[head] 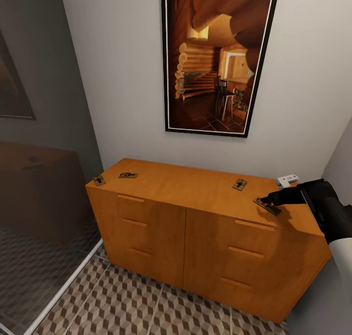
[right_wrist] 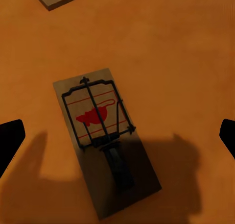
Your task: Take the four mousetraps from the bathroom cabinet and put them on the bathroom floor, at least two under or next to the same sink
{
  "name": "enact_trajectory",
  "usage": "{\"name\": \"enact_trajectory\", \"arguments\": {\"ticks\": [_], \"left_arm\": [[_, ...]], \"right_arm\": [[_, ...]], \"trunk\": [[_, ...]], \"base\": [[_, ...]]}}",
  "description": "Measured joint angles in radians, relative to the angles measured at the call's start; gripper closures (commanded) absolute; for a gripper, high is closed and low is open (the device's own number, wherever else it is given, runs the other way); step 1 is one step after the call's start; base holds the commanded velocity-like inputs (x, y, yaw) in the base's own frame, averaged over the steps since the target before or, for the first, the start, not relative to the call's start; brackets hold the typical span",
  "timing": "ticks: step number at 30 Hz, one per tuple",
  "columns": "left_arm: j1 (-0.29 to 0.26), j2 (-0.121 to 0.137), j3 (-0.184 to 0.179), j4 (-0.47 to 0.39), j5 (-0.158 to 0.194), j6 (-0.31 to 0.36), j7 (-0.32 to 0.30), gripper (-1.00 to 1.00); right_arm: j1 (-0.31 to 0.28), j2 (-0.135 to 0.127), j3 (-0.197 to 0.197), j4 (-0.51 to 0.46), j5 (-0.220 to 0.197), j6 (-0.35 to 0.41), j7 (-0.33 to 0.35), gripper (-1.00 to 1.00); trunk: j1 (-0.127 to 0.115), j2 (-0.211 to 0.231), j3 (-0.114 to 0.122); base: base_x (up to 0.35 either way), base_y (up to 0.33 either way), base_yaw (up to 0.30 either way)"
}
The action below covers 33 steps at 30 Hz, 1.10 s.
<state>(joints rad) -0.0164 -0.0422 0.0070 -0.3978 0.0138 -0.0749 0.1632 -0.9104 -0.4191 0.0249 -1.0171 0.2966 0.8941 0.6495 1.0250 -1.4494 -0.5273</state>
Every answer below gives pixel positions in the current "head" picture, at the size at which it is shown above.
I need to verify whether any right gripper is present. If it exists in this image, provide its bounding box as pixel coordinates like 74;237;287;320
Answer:
260;187;298;206

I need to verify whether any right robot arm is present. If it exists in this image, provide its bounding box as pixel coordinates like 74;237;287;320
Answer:
260;174;352;304

